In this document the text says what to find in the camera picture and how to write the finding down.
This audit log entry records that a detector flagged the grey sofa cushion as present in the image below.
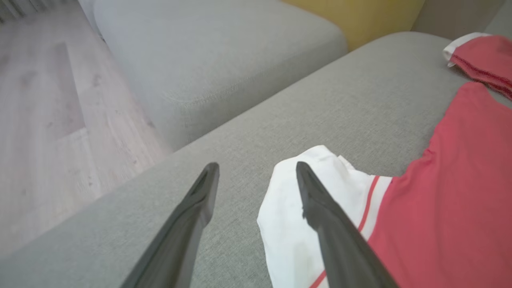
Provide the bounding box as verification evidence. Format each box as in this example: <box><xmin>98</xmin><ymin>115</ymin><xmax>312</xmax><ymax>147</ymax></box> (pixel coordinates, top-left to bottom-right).
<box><xmin>92</xmin><ymin>0</ymin><xmax>349</xmax><ymax>153</ymax></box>

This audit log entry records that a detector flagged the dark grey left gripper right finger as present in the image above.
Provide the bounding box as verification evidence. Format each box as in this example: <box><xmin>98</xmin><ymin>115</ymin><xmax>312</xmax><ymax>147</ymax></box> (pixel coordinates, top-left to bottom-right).
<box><xmin>296</xmin><ymin>161</ymin><xmax>399</xmax><ymax>288</ymax></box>

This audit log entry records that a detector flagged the red shorts white trim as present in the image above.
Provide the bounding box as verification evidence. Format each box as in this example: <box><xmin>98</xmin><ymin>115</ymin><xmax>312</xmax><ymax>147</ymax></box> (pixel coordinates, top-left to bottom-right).
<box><xmin>443</xmin><ymin>32</ymin><xmax>512</xmax><ymax>100</ymax></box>

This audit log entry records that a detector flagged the grey curtain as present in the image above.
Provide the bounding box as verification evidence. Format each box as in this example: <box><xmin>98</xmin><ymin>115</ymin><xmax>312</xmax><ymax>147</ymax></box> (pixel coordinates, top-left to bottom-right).
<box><xmin>0</xmin><ymin>0</ymin><xmax>52</xmax><ymax>22</ymax></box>

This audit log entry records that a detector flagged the yellow sofa backrest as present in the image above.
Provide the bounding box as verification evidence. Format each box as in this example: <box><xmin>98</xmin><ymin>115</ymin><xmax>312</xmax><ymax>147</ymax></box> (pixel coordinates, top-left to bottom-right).
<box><xmin>280</xmin><ymin>0</ymin><xmax>426</xmax><ymax>52</ymax></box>

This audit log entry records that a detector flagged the red basketball jersey black lettering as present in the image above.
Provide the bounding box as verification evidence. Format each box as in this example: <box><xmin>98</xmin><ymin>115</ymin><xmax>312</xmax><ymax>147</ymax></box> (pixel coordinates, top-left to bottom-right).
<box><xmin>257</xmin><ymin>82</ymin><xmax>512</xmax><ymax>288</ymax></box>

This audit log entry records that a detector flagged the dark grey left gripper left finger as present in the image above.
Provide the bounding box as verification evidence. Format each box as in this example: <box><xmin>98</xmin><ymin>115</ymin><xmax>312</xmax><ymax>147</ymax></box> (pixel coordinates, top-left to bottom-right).
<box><xmin>119</xmin><ymin>162</ymin><xmax>220</xmax><ymax>288</ymax></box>

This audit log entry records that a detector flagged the grey fabric sofa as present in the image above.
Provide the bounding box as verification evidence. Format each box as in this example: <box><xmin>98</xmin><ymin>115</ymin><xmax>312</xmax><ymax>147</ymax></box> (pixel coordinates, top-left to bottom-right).
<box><xmin>0</xmin><ymin>31</ymin><xmax>512</xmax><ymax>288</ymax></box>

